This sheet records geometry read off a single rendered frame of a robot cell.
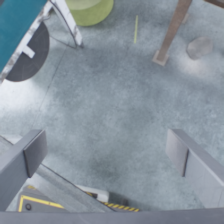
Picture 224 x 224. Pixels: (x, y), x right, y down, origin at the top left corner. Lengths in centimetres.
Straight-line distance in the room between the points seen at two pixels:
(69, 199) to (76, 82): 97
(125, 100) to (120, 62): 30
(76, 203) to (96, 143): 77
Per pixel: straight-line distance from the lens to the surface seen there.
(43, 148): 17
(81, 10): 136
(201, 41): 144
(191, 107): 128
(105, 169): 121
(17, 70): 124
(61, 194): 47
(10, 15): 83
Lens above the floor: 118
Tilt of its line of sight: 81 degrees down
